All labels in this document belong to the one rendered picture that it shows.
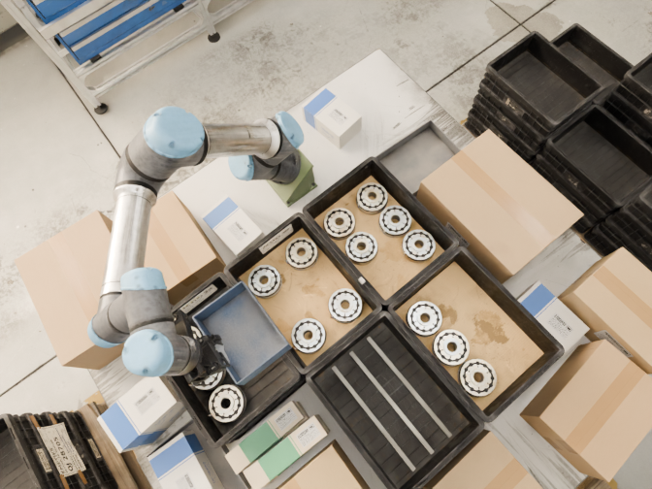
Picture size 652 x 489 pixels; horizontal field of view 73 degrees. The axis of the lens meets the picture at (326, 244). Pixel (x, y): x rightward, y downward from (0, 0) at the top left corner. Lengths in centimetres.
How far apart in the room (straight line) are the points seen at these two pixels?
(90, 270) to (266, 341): 67
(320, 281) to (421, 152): 65
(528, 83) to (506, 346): 129
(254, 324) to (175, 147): 47
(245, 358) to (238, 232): 54
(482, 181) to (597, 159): 92
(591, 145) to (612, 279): 94
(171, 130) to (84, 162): 197
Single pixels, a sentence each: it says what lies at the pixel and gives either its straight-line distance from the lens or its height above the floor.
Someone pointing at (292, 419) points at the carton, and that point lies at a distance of 139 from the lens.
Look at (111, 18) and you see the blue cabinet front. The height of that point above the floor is 46.
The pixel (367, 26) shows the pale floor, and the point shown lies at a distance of 310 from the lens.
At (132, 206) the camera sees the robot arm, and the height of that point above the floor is 132.
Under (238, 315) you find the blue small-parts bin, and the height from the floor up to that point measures 107.
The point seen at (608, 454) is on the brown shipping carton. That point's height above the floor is 86.
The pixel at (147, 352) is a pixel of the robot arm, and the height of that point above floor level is 147.
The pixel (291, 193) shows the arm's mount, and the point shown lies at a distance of 159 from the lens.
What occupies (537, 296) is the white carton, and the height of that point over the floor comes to 79.
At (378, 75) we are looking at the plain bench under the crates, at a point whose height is 70.
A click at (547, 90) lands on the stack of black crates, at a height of 49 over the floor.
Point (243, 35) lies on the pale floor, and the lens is 316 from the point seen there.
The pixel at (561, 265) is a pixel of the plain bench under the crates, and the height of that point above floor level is 70.
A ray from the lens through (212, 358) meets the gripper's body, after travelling 99.
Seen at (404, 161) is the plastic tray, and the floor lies 70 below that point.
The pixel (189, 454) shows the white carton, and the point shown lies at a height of 79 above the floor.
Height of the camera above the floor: 219
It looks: 71 degrees down
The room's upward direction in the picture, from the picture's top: 11 degrees counter-clockwise
